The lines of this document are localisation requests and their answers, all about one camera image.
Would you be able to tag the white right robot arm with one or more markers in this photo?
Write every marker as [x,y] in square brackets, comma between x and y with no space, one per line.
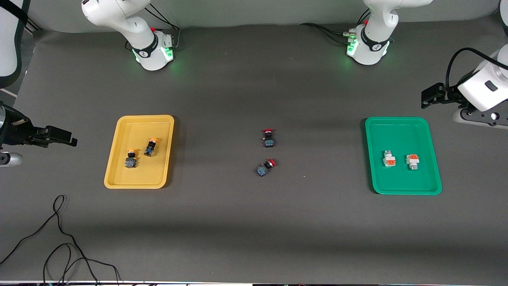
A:
[119,16]

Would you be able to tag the yellow push button switch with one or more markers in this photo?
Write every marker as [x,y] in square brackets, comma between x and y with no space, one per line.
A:
[130,162]
[149,150]

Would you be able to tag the red push button switch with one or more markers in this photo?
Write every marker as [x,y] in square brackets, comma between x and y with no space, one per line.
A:
[262,171]
[269,142]

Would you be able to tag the grey table mat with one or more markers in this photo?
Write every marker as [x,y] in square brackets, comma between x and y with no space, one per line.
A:
[254,222]

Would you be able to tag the yellow plastic tray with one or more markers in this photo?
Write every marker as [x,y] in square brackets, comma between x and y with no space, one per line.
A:
[139,174]

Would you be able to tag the green plastic tray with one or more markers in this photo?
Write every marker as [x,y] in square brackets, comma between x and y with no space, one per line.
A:
[401,135]

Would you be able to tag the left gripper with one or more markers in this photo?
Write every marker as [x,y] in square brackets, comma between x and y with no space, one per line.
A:
[452,95]

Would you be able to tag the aluminium frame rail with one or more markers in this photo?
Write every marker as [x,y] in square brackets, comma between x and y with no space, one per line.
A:
[33,26]

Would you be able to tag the white orange switch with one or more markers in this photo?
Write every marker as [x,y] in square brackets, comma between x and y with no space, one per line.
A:
[413,161]
[389,159]

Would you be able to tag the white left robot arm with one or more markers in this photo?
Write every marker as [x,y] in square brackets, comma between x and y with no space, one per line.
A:
[377,24]

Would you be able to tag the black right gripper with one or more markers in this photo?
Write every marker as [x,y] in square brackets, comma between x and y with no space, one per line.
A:
[16,133]

